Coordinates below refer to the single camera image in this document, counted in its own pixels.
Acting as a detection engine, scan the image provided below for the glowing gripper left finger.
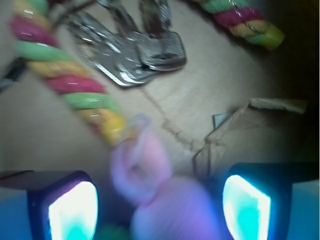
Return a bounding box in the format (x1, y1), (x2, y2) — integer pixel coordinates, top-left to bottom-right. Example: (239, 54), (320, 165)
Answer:
(27, 170), (99, 240)

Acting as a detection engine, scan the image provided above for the pink plush bunny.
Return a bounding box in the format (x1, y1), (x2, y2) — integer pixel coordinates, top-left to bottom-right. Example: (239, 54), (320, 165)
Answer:
(110, 114), (223, 240)

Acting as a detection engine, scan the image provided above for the brown paper bag bin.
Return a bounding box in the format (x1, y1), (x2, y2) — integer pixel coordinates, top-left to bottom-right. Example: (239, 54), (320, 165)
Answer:
(0, 0), (319, 197)

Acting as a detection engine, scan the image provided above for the green plush toy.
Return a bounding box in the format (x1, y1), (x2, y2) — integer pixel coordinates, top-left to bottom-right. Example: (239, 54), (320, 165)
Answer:
(94, 224), (132, 240)

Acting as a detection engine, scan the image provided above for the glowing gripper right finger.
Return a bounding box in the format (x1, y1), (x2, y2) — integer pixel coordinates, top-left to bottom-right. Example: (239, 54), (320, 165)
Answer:
(222, 162), (292, 240)

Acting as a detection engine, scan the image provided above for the multicolour twisted rope toy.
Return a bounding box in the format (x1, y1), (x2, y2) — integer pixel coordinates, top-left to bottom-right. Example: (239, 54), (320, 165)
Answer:
(9, 0), (286, 147)

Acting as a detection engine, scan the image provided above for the silver key bunch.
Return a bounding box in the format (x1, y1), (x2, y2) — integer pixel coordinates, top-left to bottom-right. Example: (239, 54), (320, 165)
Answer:
(52, 0), (187, 88)

